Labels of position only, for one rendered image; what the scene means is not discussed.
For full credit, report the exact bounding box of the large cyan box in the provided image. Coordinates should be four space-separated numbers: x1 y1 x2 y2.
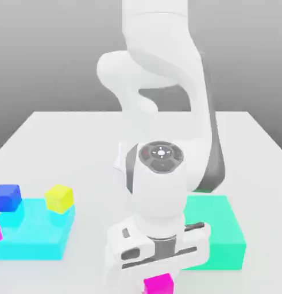
0 198 76 261

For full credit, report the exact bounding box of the small blue cube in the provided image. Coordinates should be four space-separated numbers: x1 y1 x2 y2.
0 184 22 212

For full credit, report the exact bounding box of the large green box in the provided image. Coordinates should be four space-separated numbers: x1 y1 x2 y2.
181 195 248 271

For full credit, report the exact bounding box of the small yellow cube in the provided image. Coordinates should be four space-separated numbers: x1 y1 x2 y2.
44 183 74 215

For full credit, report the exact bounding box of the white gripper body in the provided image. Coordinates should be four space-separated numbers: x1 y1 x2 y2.
105 223 212 294

